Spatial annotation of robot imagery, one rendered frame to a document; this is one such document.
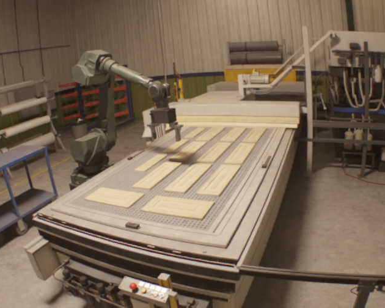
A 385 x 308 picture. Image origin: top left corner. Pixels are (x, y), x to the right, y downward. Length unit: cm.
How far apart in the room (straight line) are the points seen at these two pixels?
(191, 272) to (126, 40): 946
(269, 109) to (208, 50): 505
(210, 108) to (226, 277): 339
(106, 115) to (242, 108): 201
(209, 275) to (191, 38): 825
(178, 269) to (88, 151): 225
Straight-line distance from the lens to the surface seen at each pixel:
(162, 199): 247
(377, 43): 548
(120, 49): 1083
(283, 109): 450
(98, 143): 380
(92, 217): 242
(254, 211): 226
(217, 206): 230
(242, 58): 814
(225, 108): 470
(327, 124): 473
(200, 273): 186
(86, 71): 358
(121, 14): 1089
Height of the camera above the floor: 196
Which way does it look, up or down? 18 degrees down
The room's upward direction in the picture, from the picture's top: 6 degrees counter-clockwise
